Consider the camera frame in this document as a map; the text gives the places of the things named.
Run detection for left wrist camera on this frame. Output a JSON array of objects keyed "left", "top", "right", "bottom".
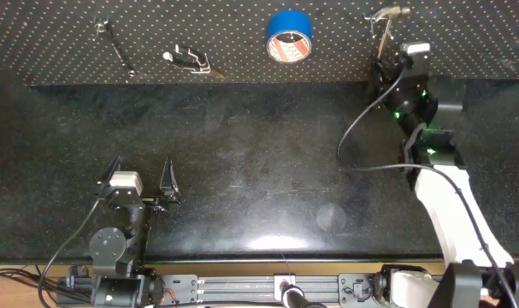
[{"left": 108, "top": 170, "right": 144, "bottom": 193}]

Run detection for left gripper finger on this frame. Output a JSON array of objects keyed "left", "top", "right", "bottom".
[
  {"left": 97, "top": 156, "right": 122, "bottom": 188},
  {"left": 159, "top": 156, "right": 181, "bottom": 203}
]

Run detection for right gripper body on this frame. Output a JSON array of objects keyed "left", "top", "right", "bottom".
[{"left": 372, "top": 53, "right": 431, "bottom": 98}]

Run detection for mounting rail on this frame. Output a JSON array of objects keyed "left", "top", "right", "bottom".
[{"left": 0, "top": 264, "right": 391, "bottom": 308}]

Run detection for hammer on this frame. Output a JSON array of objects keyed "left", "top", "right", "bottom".
[{"left": 363, "top": 4, "right": 413, "bottom": 60}]

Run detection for black pegboard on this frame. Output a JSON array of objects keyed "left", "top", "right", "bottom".
[{"left": 0, "top": 0, "right": 519, "bottom": 86}]

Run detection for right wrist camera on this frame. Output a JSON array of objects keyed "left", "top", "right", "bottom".
[{"left": 399, "top": 40, "right": 432, "bottom": 57}]

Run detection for black and white pliers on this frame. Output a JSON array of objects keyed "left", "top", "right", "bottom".
[{"left": 162, "top": 43, "right": 229, "bottom": 81}]

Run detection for black cable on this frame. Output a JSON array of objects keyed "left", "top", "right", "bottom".
[
  {"left": 336, "top": 57, "right": 511, "bottom": 308},
  {"left": 37, "top": 198, "right": 102, "bottom": 308}
]

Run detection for wrench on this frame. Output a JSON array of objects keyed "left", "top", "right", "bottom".
[{"left": 91, "top": 15, "right": 139, "bottom": 78}]

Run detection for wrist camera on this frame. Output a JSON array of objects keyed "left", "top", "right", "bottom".
[
  {"left": 108, "top": 170, "right": 144, "bottom": 193},
  {"left": 399, "top": 40, "right": 432, "bottom": 57}
]

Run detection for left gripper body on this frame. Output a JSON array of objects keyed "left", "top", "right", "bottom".
[{"left": 97, "top": 187, "right": 179, "bottom": 213}]

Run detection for roll of blue tape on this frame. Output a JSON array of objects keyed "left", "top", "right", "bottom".
[{"left": 265, "top": 9, "right": 315, "bottom": 65}]

